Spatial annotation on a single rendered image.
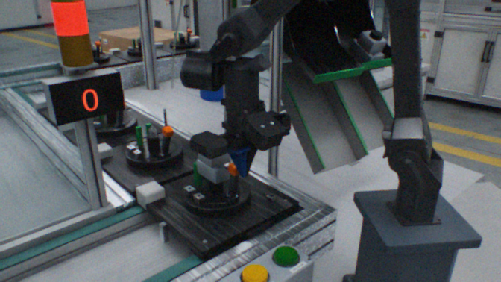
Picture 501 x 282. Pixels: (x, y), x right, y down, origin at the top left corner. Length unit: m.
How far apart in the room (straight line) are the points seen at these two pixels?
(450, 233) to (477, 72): 4.02
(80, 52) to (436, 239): 0.62
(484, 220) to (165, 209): 0.74
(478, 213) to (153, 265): 0.77
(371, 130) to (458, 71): 3.63
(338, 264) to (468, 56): 3.91
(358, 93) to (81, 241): 0.74
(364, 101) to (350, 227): 0.33
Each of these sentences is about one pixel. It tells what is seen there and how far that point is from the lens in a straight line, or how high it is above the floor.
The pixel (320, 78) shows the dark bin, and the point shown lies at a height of 1.20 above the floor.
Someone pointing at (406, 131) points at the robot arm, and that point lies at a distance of 0.60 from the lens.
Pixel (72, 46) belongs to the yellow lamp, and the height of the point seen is 1.29.
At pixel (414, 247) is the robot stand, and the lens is 0.63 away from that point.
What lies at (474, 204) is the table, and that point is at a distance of 1.18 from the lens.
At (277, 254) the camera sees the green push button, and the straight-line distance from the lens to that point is 0.71.
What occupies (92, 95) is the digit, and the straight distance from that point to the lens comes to 0.75.
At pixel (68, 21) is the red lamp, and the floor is 1.33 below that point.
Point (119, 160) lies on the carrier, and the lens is 1.05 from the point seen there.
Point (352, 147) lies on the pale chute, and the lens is 0.99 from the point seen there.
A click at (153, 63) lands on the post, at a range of 1.92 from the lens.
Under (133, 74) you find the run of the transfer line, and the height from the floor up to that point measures 0.92.
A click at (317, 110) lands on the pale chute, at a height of 1.09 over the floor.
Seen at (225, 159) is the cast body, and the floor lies 1.06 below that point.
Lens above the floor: 1.43
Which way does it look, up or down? 25 degrees down
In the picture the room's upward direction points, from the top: straight up
